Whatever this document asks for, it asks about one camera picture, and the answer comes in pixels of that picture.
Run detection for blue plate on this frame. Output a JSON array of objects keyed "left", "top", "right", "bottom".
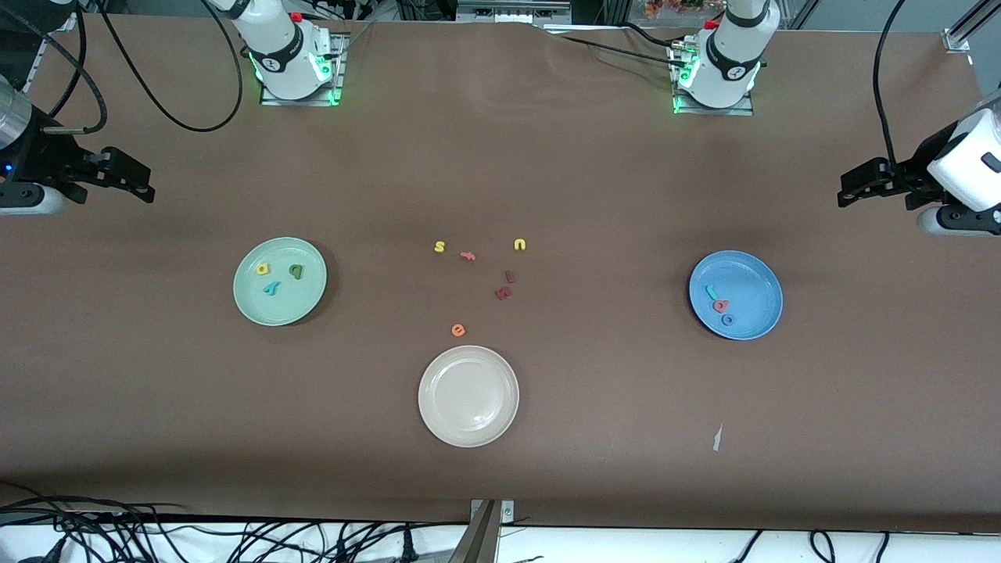
[{"left": 688, "top": 250, "right": 784, "bottom": 341}]

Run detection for green plate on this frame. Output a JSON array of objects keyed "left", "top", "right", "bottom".
[{"left": 233, "top": 237, "right": 328, "bottom": 327}]

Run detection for orange flowers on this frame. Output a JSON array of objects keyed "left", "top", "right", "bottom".
[{"left": 645, "top": 0, "right": 705, "bottom": 20}]

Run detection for brown table cover sheet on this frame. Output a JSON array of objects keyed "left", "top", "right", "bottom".
[{"left": 0, "top": 14, "right": 1001, "bottom": 533}]

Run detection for grey device box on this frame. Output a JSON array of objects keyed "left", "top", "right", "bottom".
[{"left": 457, "top": 0, "right": 572, "bottom": 24}]

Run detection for beige plate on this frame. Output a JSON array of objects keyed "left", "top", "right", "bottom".
[{"left": 418, "top": 345, "right": 520, "bottom": 448}]

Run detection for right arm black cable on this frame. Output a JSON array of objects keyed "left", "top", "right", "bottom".
[{"left": 14, "top": 0, "right": 243, "bottom": 134}]

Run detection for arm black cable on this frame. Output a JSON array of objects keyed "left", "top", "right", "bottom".
[
  {"left": 872, "top": 0, "right": 908, "bottom": 165},
  {"left": 14, "top": 0, "right": 243, "bottom": 134}
]

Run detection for aluminium table edge rail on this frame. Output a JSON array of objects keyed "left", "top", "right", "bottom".
[{"left": 25, "top": 31, "right": 52, "bottom": 91}]

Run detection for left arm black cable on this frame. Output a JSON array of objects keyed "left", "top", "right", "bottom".
[{"left": 872, "top": 0, "right": 908, "bottom": 165}]

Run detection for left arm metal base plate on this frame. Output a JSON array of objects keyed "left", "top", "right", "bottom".
[{"left": 673, "top": 43, "right": 755, "bottom": 117}]

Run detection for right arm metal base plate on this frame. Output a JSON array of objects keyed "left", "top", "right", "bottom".
[{"left": 260, "top": 31, "right": 346, "bottom": 106}]

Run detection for black cable on table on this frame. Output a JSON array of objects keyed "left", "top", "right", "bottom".
[{"left": 540, "top": 22, "right": 693, "bottom": 70}]

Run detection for aluminium profile bracket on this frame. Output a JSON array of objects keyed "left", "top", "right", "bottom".
[{"left": 450, "top": 499, "right": 515, "bottom": 563}]

